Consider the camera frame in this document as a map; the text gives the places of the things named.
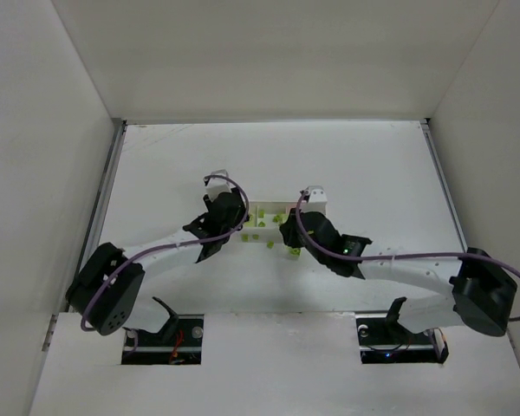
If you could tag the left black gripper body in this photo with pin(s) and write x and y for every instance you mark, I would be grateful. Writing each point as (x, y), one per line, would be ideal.
(227, 208)

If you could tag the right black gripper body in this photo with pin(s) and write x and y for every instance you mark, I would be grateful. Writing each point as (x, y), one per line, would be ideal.
(296, 226)

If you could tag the large green lego block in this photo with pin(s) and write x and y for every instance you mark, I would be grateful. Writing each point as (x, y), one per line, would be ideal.
(293, 253)

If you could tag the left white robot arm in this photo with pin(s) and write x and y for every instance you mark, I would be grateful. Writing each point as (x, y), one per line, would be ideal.
(106, 290)

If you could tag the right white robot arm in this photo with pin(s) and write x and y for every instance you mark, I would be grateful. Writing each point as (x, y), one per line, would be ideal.
(466, 289)

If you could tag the white three-compartment tray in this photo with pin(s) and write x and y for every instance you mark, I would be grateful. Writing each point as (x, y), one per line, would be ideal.
(267, 230)

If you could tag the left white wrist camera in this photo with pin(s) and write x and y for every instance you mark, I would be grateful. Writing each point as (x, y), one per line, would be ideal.
(216, 183)

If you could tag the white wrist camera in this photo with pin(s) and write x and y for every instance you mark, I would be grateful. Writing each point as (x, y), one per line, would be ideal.
(314, 199)
(216, 183)

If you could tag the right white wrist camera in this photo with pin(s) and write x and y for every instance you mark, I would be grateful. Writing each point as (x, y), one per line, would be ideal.
(314, 199)

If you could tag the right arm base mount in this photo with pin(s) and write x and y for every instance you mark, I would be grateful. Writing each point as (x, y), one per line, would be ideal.
(383, 341)

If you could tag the left aluminium rail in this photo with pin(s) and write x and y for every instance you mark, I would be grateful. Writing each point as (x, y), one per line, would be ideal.
(103, 195)

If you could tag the aluminium rail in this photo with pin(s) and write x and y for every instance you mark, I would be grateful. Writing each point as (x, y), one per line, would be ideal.
(426, 129)
(103, 195)

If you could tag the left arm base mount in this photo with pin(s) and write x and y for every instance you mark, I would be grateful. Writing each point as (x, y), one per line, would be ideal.
(178, 342)

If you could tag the right aluminium rail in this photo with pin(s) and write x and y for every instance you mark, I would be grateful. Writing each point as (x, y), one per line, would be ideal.
(426, 129)

